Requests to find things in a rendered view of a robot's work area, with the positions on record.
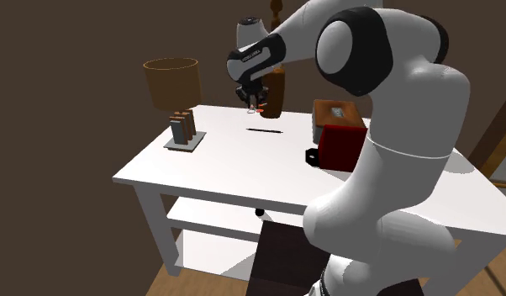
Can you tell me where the tall brown wooden bottle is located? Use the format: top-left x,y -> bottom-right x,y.
258,0 -> 287,120

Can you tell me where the black pen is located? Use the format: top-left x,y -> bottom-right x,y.
245,127 -> 284,135

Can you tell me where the white table with shelves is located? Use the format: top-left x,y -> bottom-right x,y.
112,104 -> 506,296

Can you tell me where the brown shade table lamp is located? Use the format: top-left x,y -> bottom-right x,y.
142,57 -> 208,154

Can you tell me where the brown tissue box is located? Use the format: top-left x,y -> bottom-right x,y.
311,98 -> 367,145

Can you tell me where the small black block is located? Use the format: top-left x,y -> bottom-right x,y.
304,147 -> 321,167

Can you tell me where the dark red box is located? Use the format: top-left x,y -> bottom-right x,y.
318,124 -> 368,173

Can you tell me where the dark robot stand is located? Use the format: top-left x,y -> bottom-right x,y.
245,219 -> 427,296

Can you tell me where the brown wooden frame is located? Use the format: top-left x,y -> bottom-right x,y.
466,85 -> 506,192

